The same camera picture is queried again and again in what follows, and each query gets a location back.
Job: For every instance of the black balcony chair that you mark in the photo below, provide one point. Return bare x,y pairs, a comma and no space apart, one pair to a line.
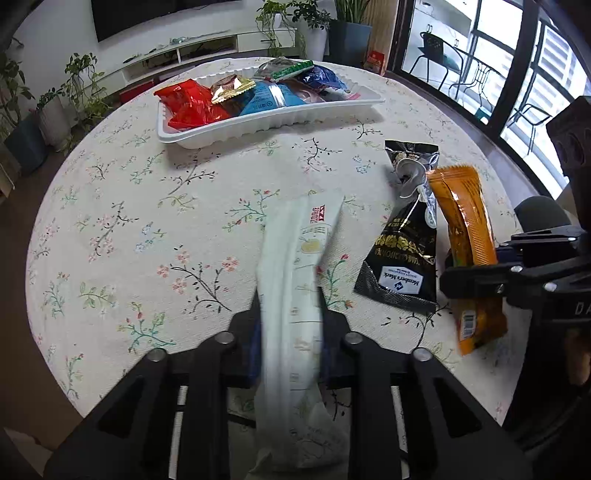
526,115
436,50

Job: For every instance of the red paper bag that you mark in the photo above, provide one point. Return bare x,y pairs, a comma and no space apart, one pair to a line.
375,62

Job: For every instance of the glass balcony door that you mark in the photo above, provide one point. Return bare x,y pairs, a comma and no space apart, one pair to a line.
526,60

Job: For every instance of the pink snack packet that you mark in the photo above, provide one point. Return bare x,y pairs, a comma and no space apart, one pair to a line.
352,95

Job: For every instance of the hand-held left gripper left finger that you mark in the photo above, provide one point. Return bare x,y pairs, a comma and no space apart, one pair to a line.
244,337

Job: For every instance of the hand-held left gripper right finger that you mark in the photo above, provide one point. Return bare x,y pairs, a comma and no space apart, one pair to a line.
333,341

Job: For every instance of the person's right hand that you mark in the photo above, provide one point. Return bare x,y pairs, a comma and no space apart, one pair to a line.
581,355

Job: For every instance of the black snack packet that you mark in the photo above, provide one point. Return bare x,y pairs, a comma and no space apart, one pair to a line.
406,249

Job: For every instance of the green snack packet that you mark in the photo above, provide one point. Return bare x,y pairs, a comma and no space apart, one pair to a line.
291,70

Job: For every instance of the gold snack packet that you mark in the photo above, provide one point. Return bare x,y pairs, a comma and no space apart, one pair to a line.
233,87

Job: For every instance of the bushy plant in white planter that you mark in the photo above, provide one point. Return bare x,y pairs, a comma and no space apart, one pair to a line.
314,41

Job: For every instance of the floral tablecloth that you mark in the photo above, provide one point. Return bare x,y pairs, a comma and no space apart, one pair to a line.
138,194

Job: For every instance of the trailing plant in small pot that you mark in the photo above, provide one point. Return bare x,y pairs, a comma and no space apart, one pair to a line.
272,18

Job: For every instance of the red storage box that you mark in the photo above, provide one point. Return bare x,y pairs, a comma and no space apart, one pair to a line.
134,93

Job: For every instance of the trailing green plant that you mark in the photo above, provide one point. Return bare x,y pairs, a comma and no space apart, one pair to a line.
87,78

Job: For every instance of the dark blue snack packet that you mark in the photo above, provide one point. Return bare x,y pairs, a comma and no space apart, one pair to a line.
323,76

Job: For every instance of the small plant in ribbed planter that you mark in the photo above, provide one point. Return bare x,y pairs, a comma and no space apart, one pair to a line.
53,122

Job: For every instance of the white snack packet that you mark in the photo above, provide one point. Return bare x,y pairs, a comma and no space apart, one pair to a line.
288,286

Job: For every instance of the tall plant in grey planter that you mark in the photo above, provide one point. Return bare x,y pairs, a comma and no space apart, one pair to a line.
351,41

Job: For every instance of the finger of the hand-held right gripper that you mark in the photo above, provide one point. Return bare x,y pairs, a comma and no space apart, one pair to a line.
540,242
480,282

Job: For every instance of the white television cabinet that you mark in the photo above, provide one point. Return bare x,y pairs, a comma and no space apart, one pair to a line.
263,39

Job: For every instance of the light blue snack packet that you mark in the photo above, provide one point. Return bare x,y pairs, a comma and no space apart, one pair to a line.
263,99

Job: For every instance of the orange snack packet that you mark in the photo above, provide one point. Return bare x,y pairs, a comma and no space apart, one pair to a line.
461,217

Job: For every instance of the red snack packet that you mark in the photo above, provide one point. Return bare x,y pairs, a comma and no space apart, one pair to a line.
187,106

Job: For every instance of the grey trash can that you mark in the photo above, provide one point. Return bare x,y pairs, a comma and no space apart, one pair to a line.
540,212

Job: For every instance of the black wall television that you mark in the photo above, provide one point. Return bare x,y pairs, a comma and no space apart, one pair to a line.
138,18

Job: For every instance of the leafy plant in blue planter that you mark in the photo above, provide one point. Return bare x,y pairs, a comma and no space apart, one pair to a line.
25,143

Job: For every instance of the white foam tray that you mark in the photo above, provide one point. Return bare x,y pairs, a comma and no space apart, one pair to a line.
277,122

